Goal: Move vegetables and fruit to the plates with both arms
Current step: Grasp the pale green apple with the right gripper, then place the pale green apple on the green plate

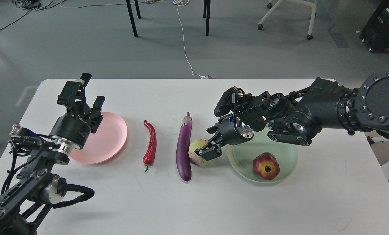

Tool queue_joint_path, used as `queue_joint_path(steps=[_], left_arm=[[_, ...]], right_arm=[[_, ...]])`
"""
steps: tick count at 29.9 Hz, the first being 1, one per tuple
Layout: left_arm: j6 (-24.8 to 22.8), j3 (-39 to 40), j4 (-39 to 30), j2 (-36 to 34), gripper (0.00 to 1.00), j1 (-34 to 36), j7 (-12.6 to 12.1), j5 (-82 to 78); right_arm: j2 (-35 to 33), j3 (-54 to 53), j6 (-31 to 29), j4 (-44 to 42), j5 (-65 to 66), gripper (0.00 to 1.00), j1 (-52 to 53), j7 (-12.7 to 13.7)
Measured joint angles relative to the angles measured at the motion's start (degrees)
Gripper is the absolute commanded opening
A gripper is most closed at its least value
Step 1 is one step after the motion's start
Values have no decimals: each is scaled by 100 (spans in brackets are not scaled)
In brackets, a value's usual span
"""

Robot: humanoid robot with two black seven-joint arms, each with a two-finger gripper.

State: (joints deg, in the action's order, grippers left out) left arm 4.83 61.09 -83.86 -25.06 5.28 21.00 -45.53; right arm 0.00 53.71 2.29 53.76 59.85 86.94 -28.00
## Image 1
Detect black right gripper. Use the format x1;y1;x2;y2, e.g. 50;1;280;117
194;114;254;161

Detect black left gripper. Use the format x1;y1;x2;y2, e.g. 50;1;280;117
49;73;105;149

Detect yellow-green custard apple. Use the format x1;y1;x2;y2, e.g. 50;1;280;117
188;139;211;167

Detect red pomegranate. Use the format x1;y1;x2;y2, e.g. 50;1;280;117
252;152;280;180

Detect red chili pepper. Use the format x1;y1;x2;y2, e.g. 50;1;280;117
143;120;157;172

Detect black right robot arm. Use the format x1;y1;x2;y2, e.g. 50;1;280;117
195;69;389;161

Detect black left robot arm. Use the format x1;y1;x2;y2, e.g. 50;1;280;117
0;73;105;235

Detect purple eggplant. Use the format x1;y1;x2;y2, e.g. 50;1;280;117
176;112;192;182

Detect green plate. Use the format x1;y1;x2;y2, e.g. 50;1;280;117
225;128;298;184

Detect pink plate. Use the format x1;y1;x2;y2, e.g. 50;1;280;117
70;112;128;164

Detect black table legs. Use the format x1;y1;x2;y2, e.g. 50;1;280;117
126;0;211;38

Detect white wheeled chair base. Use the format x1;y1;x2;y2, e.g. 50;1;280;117
257;0;319;41

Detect black equipment case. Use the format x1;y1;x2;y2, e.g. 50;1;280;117
359;0;389;53

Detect black cables on floor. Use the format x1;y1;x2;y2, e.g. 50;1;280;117
0;0;64;38

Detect white cable on floor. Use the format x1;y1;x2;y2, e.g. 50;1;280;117
173;0;211;79

